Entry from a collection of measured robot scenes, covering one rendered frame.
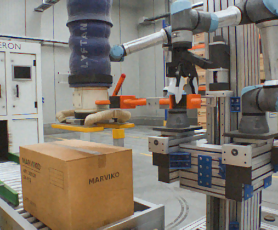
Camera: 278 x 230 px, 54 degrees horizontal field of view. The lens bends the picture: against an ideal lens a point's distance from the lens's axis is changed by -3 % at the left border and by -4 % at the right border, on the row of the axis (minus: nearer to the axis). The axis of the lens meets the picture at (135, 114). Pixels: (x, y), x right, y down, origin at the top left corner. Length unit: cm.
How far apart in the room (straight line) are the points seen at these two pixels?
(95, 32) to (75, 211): 85
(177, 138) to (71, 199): 72
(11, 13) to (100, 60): 963
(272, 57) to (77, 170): 102
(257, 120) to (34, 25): 1019
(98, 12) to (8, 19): 947
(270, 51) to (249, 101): 26
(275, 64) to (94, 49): 83
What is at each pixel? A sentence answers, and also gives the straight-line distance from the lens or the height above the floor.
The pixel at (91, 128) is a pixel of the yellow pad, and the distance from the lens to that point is 125.
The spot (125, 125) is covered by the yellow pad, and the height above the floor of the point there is 109.
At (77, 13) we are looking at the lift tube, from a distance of 142.
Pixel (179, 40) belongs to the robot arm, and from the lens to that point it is 100.
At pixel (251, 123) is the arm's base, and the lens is 143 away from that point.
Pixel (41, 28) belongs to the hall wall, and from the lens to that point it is 1120.
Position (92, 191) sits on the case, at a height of 77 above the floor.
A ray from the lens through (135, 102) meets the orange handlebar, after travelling 113.
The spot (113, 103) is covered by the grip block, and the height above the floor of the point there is 120.
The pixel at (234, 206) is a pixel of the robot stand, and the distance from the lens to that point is 180.
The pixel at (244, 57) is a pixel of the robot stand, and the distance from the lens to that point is 171.
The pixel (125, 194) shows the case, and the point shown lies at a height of 70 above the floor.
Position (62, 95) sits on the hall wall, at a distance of 1118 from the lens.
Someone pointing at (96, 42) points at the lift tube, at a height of 149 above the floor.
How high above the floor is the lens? 121
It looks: 3 degrees down
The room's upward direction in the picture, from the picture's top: 1 degrees counter-clockwise
